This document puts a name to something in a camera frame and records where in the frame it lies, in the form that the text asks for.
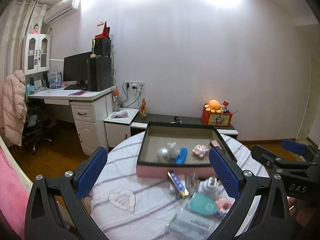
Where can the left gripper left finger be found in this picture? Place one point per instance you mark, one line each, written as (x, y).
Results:
(44, 219)

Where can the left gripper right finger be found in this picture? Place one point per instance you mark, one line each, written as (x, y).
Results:
(271, 219)

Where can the rose gold metal canister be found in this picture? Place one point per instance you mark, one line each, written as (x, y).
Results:
(214, 143)

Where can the blue plastic case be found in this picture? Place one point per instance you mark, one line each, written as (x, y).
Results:
(180, 160)

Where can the white piggy figurine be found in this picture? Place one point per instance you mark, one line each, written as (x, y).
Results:
(168, 154)

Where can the white pink brick cat figure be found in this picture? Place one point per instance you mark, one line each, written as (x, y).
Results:
(223, 206)

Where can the right hand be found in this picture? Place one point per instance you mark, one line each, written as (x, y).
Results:
(306, 214)

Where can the white travel plug adapter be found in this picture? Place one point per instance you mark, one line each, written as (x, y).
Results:
(211, 188)

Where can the clear dental floss bag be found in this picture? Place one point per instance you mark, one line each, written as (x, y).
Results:
(188, 225)

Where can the teal round floss case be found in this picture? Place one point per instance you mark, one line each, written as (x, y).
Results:
(202, 205)

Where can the white striped bed quilt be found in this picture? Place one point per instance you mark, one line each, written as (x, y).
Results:
(125, 206)

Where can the small clear glass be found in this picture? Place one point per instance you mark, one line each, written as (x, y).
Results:
(192, 183)

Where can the blue toothpaste tube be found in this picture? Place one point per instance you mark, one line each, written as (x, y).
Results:
(179, 188)

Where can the black office chair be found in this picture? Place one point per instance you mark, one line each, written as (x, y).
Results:
(36, 127)

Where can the red cartoon box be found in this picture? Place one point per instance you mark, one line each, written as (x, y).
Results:
(216, 119)

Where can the pink black storage box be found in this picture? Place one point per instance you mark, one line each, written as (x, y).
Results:
(180, 148)

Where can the orange octopus plush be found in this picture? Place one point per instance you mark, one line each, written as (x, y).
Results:
(213, 106)

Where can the pink puffer jacket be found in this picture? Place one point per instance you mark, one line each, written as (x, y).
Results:
(13, 107)

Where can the white nightstand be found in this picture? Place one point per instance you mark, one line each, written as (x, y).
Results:
(117, 125)

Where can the white desk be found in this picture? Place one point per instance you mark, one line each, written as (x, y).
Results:
(89, 111)

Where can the black low shelf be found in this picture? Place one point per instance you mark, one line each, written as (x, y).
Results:
(139, 125)

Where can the orange cap bottle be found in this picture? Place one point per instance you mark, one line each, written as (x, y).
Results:
(116, 100)

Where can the black computer monitor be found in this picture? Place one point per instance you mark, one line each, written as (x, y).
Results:
(75, 69)

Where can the black computer tower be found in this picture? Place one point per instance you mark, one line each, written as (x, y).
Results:
(99, 74)

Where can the white glass door cabinet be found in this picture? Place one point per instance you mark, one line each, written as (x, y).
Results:
(35, 53)

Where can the black speaker box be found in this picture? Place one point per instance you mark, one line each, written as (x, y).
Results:
(101, 46)

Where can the air conditioner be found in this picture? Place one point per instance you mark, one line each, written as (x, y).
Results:
(63, 8)

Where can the wall power outlet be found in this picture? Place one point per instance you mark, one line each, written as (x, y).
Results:
(135, 84)

